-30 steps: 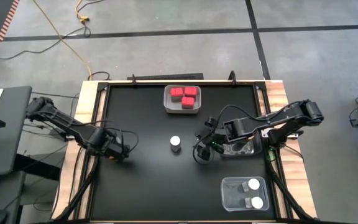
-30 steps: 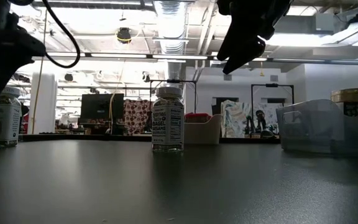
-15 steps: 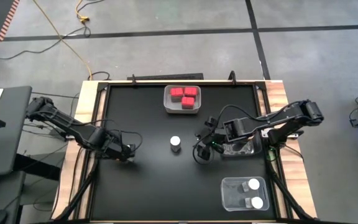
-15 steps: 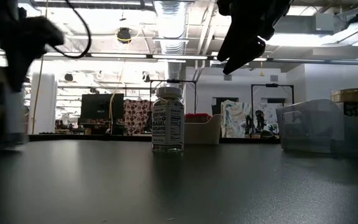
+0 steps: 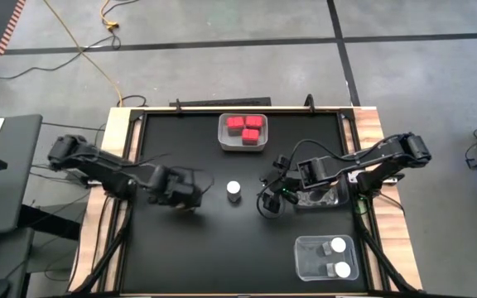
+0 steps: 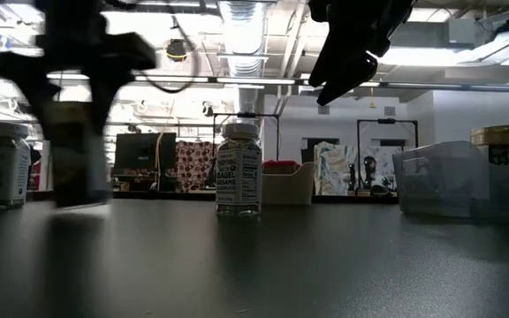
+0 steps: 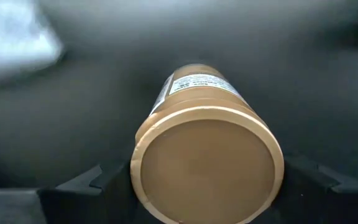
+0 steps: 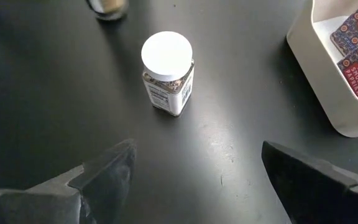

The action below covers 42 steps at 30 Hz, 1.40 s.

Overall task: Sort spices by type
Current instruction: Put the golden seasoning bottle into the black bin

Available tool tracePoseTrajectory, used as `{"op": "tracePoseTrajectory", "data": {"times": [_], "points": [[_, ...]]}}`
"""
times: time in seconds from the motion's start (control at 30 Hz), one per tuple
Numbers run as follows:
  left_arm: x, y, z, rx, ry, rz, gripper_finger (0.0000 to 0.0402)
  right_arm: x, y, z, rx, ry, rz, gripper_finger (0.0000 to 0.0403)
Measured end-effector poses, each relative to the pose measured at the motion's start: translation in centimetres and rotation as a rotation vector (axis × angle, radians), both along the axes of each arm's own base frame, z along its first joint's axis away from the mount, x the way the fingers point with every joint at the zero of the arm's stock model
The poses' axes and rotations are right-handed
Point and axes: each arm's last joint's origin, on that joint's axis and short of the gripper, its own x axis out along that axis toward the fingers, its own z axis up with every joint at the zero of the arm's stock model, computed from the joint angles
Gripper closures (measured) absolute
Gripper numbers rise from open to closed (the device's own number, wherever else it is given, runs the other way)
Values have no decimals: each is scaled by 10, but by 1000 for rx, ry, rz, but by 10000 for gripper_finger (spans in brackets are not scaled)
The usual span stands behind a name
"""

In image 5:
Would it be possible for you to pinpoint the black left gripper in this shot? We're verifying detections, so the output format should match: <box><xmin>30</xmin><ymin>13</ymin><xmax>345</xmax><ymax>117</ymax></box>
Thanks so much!
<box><xmin>147</xmin><ymin>164</ymin><xmax>205</xmax><ymax>210</ymax></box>

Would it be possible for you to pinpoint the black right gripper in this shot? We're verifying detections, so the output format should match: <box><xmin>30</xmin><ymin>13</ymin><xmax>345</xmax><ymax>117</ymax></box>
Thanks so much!
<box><xmin>261</xmin><ymin>156</ymin><xmax>304</xmax><ymax>215</ymax></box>

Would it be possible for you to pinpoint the white lid spice jar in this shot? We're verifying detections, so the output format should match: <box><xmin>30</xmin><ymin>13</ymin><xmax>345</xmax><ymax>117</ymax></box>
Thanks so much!
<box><xmin>320</xmin><ymin>237</ymin><xmax>348</xmax><ymax>257</ymax></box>
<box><xmin>325</xmin><ymin>261</ymin><xmax>352</xmax><ymax>279</ymax></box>
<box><xmin>225</xmin><ymin>180</ymin><xmax>243</xmax><ymax>204</ymax></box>

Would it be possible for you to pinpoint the red lid spice tin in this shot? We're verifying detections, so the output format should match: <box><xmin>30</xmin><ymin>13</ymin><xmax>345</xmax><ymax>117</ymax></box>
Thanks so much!
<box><xmin>225</xmin><ymin>116</ymin><xmax>246</xmax><ymax>137</ymax></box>
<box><xmin>241</xmin><ymin>128</ymin><xmax>261</xmax><ymax>147</ymax></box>
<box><xmin>244</xmin><ymin>114</ymin><xmax>264</xmax><ymax>130</ymax></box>

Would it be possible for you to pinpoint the dark tinted plastic bin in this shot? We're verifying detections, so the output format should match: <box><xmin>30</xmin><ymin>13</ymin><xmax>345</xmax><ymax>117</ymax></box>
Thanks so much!
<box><xmin>294</xmin><ymin>175</ymin><xmax>350</xmax><ymax>209</ymax></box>

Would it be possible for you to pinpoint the black table mat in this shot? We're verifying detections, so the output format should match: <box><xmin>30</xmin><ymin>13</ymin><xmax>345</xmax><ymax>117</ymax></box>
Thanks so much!
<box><xmin>118</xmin><ymin>110</ymin><xmax>370</xmax><ymax>294</ymax></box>

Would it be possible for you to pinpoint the white opaque plastic bin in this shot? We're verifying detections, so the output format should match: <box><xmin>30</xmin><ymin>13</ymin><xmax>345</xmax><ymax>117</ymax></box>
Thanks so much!
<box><xmin>217</xmin><ymin>113</ymin><xmax>269</xmax><ymax>152</ymax></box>

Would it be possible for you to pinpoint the clear plastic bin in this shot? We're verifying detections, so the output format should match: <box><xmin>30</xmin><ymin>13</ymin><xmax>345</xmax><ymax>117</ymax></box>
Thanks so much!
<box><xmin>293</xmin><ymin>233</ymin><xmax>360</xmax><ymax>282</ymax></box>

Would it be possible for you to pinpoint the grey power adapter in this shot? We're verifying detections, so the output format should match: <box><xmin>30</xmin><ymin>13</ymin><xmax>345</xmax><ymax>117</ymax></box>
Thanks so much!
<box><xmin>79</xmin><ymin>173</ymin><xmax>107</xmax><ymax>188</ymax></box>

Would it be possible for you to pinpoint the black flat bar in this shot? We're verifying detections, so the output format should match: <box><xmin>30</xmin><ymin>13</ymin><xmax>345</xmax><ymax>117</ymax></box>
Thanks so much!
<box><xmin>168</xmin><ymin>96</ymin><xmax>272</xmax><ymax>108</ymax></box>

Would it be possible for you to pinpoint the black desk base bar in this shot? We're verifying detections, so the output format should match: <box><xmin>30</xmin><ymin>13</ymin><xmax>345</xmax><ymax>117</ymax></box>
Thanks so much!
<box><xmin>17</xmin><ymin>201</ymin><xmax>83</xmax><ymax>242</ymax></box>

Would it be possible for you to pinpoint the grey side desk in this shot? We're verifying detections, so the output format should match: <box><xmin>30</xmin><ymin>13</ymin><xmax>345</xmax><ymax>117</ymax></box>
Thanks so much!
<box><xmin>0</xmin><ymin>114</ymin><xmax>43</xmax><ymax>238</ymax></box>

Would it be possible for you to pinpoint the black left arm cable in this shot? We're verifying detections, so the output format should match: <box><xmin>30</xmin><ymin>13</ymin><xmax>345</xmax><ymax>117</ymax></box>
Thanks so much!
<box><xmin>126</xmin><ymin>151</ymin><xmax>215</xmax><ymax>196</ymax></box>

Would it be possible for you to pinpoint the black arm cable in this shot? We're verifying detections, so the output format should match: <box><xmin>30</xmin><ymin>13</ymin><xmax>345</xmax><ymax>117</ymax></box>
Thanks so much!
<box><xmin>126</xmin><ymin>151</ymin><xmax>215</xmax><ymax>196</ymax></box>
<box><xmin>256</xmin><ymin>138</ymin><xmax>388</xmax><ymax>219</ymax></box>

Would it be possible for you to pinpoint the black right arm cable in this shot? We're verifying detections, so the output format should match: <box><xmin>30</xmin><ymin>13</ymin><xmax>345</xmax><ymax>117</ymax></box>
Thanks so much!
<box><xmin>256</xmin><ymin>138</ymin><xmax>388</xmax><ymax>219</ymax></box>

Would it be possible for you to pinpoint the black metal table frame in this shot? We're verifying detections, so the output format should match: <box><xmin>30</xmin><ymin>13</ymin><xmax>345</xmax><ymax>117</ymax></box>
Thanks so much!
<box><xmin>66</xmin><ymin>105</ymin><xmax>424</xmax><ymax>298</ymax></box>

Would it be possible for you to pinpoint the black floor cable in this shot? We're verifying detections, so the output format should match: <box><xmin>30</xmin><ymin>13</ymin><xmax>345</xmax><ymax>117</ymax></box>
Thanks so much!
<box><xmin>0</xmin><ymin>32</ymin><xmax>123</xmax><ymax>80</ymax></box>

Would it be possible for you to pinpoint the yellow hanging cable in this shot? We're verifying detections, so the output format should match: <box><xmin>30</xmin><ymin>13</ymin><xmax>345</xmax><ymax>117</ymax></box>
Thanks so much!
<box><xmin>42</xmin><ymin>0</ymin><xmax>123</xmax><ymax>103</ymax></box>

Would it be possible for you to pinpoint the yellow extension cord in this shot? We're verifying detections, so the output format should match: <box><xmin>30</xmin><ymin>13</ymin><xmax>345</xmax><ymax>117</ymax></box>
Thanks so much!
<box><xmin>99</xmin><ymin>0</ymin><xmax>120</xmax><ymax>31</ymax></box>

